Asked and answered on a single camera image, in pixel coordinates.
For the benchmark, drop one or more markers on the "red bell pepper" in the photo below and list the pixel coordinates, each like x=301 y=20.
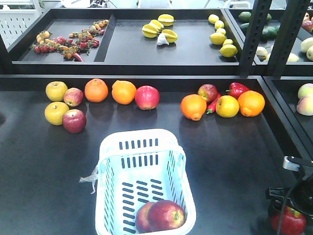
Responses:
x=236 y=89

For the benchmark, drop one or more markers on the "mixed apple mango pile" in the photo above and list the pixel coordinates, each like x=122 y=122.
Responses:
x=307 y=23

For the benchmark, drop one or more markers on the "cherry tomato vine pile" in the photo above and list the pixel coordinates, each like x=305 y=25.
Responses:
x=73 y=46

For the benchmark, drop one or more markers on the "yellow green apple back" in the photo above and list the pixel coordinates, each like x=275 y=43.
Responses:
x=55 y=90

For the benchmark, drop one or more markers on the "red chili pepper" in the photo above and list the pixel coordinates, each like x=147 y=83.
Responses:
x=211 y=108

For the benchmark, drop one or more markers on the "dark red apple back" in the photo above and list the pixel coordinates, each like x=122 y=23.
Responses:
x=208 y=92

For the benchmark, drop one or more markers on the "orange at far left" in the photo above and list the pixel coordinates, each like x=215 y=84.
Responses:
x=123 y=92

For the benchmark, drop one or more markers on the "red apple beside gripper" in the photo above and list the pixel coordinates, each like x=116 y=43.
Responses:
x=74 y=121

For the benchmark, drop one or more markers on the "small pink apple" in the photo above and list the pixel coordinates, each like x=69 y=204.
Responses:
x=73 y=97

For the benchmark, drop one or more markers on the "light blue plastic basket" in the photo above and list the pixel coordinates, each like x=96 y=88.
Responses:
x=136 y=167

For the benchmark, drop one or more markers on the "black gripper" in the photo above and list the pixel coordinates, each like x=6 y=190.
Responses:
x=300 y=195

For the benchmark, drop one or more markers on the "dark red apple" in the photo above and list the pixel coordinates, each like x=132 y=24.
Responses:
x=208 y=92
x=165 y=215
x=293 y=222

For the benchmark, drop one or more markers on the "rear peach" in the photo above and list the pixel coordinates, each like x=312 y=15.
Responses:
x=304 y=90

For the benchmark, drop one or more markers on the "white garlic bulb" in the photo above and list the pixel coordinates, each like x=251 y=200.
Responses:
x=161 y=40

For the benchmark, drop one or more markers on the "black shelf upright posts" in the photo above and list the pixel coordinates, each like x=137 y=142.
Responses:
x=284 y=37

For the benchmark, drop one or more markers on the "orange with navel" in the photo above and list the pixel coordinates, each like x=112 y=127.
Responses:
x=193 y=106

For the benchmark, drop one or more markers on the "yellow green apple front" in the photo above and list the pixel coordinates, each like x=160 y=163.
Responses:
x=54 y=112

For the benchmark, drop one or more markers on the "yellow round fruit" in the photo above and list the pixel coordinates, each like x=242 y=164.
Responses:
x=227 y=106

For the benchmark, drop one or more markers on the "front peach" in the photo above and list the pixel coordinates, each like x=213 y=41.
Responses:
x=305 y=105

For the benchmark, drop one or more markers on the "bright orange right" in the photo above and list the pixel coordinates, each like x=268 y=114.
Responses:
x=251 y=103

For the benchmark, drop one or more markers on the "yellow green apple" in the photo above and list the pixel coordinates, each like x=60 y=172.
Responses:
x=55 y=90
x=54 y=112

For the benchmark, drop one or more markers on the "yellow starfruit pile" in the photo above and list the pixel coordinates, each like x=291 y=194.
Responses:
x=155 y=27

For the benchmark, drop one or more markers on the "pale yellow pears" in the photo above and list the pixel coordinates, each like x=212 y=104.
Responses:
x=264 y=50

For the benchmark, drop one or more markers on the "dark red apple front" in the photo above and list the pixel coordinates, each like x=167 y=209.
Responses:
x=165 y=215

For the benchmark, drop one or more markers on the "peach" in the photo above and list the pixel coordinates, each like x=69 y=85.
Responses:
x=304 y=90
x=305 y=105

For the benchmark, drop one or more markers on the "yellow lemon pile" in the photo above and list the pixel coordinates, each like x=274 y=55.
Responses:
x=219 y=37

